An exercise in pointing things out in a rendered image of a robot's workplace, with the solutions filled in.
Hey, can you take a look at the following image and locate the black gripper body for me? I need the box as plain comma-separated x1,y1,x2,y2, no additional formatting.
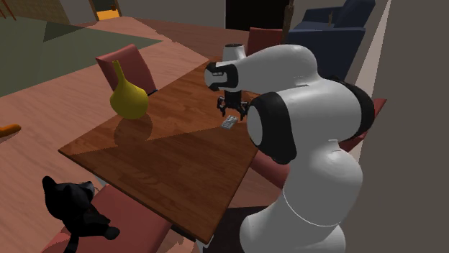
223,90,244,106

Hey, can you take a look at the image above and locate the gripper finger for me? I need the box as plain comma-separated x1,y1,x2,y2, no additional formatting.
238,100,250,121
216,96,228,118

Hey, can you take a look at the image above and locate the grey remote control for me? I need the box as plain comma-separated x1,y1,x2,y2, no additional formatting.
220,114,239,131

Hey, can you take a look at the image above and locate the red dining chair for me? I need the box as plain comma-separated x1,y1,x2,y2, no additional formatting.
246,27,284,57
249,97,388,190
95,43,158,97
40,184,173,253

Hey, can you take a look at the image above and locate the brown wooden dining table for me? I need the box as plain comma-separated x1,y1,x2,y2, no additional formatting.
58,57,260,246

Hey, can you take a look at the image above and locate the yellow gourd-shaped vase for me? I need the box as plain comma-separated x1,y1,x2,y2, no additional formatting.
109,60,150,121

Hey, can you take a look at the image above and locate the dark blue armchair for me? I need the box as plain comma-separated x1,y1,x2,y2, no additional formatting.
285,0,376,81

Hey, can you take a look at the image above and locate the dark robot stand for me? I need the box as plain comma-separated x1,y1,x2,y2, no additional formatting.
212,206,271,253

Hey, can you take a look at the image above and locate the grey-green rug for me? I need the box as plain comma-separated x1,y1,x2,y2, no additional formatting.
0,15,163,98

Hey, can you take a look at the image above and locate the black cat figure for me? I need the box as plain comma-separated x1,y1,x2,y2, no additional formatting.
41,175,121,253

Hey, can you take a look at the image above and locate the orange elongated object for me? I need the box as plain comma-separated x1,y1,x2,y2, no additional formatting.
0,123,22,139

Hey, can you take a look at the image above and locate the doorway with wooden frame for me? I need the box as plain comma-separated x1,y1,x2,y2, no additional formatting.
88,0,122,22

